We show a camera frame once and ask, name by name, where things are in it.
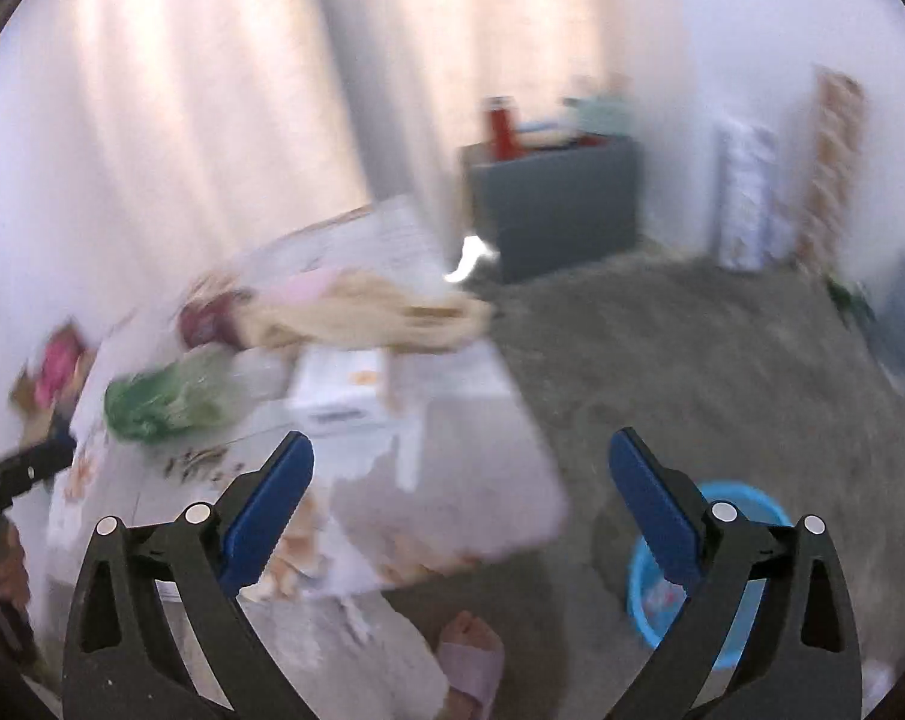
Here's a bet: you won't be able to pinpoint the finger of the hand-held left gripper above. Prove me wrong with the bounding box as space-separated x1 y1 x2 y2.
0 431 77 502

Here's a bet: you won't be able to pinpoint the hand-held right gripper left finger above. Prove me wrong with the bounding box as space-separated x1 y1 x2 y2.
62 431 319 720

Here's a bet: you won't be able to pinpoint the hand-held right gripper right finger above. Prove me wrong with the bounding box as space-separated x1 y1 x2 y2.
606 427 862 720

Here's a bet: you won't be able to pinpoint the person's left hand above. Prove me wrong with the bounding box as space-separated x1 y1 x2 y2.
0 521 34 620

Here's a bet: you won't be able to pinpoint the brown cardboard box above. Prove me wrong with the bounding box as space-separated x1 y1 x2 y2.
11 321 100 445

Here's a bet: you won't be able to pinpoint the blue plastic basin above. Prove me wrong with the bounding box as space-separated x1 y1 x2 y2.
627 481 795 672

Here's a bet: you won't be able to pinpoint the scattered dark scraps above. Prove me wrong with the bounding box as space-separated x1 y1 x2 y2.
160 444 232 481

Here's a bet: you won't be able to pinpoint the bright pink soft item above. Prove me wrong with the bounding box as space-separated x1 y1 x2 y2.
34 336 85 407

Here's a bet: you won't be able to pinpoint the green plastic bag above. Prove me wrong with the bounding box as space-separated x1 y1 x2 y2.
103 349 236 443

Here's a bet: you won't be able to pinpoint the white cardboard box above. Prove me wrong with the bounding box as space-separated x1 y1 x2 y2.
286 345 401 436

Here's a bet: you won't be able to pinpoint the floral tablecloth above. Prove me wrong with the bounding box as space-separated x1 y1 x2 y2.
43 199 571 620

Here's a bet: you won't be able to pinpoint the dark red packet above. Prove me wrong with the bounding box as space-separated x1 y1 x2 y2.
178 292 253 350

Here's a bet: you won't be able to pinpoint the person's foot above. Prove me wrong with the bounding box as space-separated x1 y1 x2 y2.
439 610 505 720

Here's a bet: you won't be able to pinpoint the beige cloth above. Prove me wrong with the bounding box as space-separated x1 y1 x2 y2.
246 274 495 353

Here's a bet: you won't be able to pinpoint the pink slipper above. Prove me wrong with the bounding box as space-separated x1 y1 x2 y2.
436 639 508 720

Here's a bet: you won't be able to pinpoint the grey cabinet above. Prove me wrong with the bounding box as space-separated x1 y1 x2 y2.
462 133 641 284

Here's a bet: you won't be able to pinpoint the white patterned roll pack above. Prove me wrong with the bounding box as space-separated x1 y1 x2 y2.
711 118 787 272

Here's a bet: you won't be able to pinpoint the brown patterned board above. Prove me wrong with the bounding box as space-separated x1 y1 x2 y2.
793 66 866 275

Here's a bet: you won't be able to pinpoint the pale green container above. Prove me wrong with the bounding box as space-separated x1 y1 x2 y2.
565 79 634 140

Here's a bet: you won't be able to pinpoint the white curtain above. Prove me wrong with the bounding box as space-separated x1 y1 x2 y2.
13 0 686 256

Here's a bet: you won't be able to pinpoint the red bottle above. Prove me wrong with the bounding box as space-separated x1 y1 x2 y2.
484 97 520 161

